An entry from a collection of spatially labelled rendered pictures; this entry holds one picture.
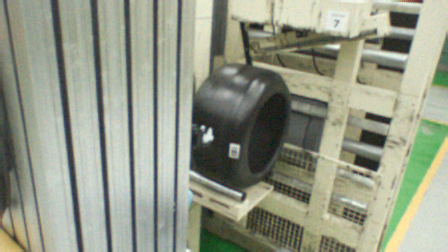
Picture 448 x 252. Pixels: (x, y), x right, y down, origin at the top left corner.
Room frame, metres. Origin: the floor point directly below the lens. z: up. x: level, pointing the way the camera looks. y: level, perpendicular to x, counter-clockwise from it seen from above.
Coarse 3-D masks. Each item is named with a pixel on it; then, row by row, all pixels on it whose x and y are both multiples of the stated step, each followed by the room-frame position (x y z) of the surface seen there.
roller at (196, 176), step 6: (192, 174) 1.58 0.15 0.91; (198, 174) 1.57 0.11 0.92; (198, 180) 1.55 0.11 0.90; (204, 180) 1.54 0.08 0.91; (210, 180) 1.53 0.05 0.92; (210, 186) 1.52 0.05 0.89; (216, 186) 1.50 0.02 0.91; (222, 186) 1.49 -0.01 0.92; (228, 186) 1.48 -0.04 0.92; (222, 192) 1.48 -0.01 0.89; (228, 192) 1.46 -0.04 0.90; (234, 192) 1.45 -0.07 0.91; (240, 192) 1.44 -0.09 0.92; (240, 198) 1.42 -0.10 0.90
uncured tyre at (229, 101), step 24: (216, 72) 1.58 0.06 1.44; (240, 72) 1.56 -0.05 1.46; (264, 72) 1.57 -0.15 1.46; (216, 96) 1.45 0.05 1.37; (240, 96) 1.42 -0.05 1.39; (264, 96) 1.47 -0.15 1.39; (288, 96) 1.69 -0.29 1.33; (192, 120) 1.44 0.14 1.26; (216, 120) 1.39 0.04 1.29; (240, 120) 1.36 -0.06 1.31; (264, 120) 1.86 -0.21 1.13; (288, 120) 1.72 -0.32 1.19; (216, 144) 1.35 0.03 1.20; (240, 144) 1.34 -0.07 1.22; (264, 144) 1.79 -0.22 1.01; (216, 168) 1.37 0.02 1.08; (240, 168) 1.35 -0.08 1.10; (264, 168) 1.58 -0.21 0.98
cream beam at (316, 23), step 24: (240, 0) 1.87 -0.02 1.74; (264, 0) 1.80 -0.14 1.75; (288, 0) 1.73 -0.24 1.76; (312, 0) 1.67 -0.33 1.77; (336, 0) 1.63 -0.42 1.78; (360, 0) 1.78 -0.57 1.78; (264, 24) 1.79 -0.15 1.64; (288, 24) 1.73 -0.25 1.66; (312, 24) 1.66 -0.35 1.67; (360, 24) 1.68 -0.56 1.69
